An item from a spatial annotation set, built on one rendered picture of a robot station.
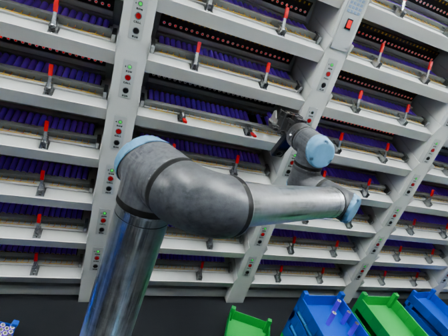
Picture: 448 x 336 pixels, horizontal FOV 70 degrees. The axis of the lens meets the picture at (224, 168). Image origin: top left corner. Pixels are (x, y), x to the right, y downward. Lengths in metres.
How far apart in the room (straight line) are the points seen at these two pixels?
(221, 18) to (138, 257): 0.79
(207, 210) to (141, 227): 0.16
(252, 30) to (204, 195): 0.77
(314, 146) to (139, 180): 0.56
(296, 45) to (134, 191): 0.84
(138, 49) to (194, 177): 0.66
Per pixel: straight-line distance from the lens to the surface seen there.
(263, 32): 1.18
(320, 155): 0.99
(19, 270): 1.58
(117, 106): 1.15
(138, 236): 0.64
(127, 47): 1.11
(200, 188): 0.51
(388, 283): 2.32
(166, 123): 1.17
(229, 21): 1.15
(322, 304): 1.52
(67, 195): 1.34
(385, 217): 1.87
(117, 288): 0.71
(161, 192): 0.53
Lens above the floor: 1.22
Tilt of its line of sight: 22 degrees down
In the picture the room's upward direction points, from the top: 18 degrees clockwise
